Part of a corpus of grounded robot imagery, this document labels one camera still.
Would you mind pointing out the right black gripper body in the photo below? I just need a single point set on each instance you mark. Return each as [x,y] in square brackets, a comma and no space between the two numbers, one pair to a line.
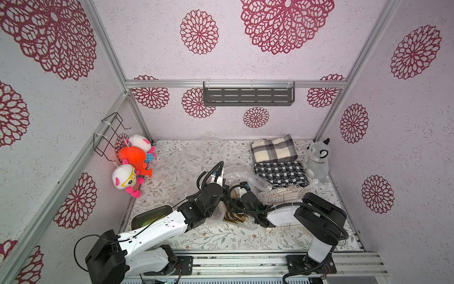
[246,198]

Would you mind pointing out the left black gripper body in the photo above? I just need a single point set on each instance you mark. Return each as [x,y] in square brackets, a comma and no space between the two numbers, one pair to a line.
[209,213]

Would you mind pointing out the brown beige scarf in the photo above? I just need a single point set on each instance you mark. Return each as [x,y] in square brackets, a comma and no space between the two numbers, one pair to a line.
[238,219]

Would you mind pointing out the clear plastic vacuum bag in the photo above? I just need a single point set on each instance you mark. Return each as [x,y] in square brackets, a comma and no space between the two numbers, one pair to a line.
[181,163]

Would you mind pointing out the cream fringed scarf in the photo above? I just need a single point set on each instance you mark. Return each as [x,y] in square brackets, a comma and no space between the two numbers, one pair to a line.
[283,195]

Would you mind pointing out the black white houndstooth scarf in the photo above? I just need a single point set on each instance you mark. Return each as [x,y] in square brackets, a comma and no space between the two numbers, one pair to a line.
[282,174]

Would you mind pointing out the grey cream plaid scarf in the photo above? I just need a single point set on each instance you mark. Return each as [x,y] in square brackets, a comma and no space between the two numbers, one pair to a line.
[274,151]

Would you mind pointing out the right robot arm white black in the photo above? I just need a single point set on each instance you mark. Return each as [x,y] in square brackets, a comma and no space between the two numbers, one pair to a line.
[322,219]

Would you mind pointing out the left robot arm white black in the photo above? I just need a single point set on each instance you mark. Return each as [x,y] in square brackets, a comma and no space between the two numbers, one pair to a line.
[115,256]

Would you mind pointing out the white plush with yellow glasses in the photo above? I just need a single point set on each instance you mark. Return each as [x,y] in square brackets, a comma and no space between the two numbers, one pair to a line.
[125,177]

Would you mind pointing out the grey plush toy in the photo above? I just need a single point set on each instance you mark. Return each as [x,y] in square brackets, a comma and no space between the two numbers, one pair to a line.
[316,162]

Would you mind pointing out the red octopus plush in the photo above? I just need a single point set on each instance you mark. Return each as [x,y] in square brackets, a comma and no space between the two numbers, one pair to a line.
[135,157]

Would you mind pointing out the white pink plush top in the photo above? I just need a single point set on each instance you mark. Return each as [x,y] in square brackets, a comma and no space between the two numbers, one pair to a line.
[140,142]

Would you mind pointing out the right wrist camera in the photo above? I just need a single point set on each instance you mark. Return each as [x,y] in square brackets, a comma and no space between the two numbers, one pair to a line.
[242,189]

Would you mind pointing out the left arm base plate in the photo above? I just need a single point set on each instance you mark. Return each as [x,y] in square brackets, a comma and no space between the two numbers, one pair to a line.
[183,267]

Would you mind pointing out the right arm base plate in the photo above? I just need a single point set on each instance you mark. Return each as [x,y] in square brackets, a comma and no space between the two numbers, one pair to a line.
[303,265]

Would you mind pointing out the grey metal wall shelf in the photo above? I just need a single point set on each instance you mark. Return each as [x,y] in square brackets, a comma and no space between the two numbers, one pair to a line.
[249,96]

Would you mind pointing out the black wire basket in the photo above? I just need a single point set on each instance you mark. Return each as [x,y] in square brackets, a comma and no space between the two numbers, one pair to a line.
[108,143]

